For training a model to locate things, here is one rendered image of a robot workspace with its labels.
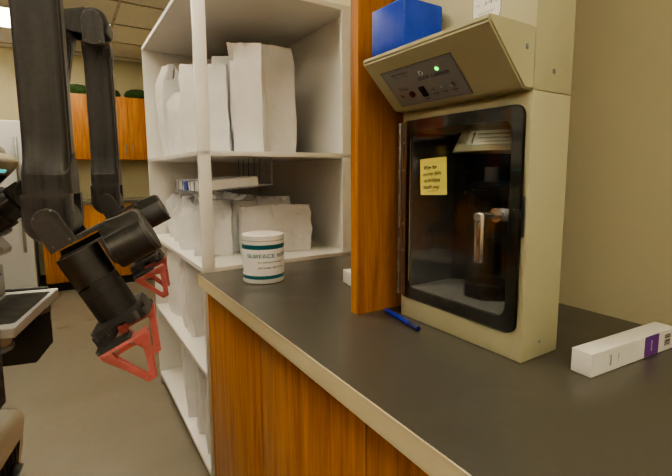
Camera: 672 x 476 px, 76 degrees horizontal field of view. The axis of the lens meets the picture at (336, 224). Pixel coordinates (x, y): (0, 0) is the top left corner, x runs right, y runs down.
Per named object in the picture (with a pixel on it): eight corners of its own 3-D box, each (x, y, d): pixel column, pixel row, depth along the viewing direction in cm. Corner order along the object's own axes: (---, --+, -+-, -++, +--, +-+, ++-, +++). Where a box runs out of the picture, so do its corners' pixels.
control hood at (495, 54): (402, 113, 97) (403, 67, 96) (534, 89, 70) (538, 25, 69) (361, 109, 91) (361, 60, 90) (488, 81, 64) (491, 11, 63)
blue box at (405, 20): (407, 64, 94) (408, 21, 92) (441, 53, 85) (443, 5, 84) (371, 58, 88) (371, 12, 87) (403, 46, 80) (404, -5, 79)
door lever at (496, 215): (501, 261, 76) (489, 259, 78) (503, 208, 75) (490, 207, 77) (480, 265, 73) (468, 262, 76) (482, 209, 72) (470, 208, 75)
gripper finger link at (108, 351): (176, 351, 66) (142, 301, 64) (175, 372, 59) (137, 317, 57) (134, 377, 64) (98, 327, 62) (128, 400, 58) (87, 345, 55)
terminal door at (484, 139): (402, 294, 101) (404, 121, 96) (516, 335, 76) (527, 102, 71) (399, 295, 101) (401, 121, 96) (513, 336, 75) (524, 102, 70)
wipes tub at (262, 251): (274, 272, 145) (273, 228, 144) (291, 280, 134) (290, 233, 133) (237, 277, 138) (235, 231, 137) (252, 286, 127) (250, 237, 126)
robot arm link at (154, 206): (100, 196, 102) (93, 198, 94) (145, 174, 105) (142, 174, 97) (128, 239, 106) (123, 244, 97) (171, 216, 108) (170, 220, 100)
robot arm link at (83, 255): (57, 251, 62) (45, 258, 56) (104, 227, 63) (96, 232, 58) (85, 291, 63) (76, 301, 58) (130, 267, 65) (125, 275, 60)
